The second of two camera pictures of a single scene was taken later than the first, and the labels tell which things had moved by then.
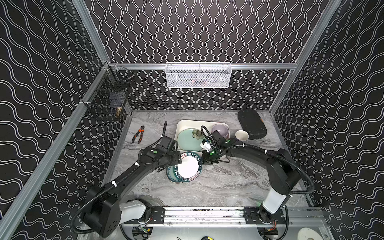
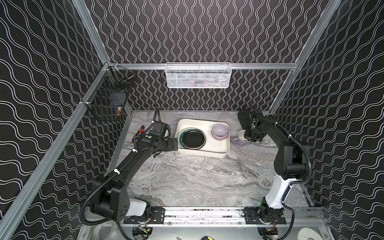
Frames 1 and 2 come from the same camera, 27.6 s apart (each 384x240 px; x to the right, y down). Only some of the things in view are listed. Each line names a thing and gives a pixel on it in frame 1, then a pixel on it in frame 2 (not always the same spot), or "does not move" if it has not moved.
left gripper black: x=174 y=159 -> x=172 y=144
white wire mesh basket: x=198 y=75 does not move
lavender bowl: x=222 y=128 does not move
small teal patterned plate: x=171 y=174 -> x=180 y=137
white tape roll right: x=305 y=233 does not move
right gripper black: x=205 y=157 -> x=256 y=133
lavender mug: x=242 y=135 does not move
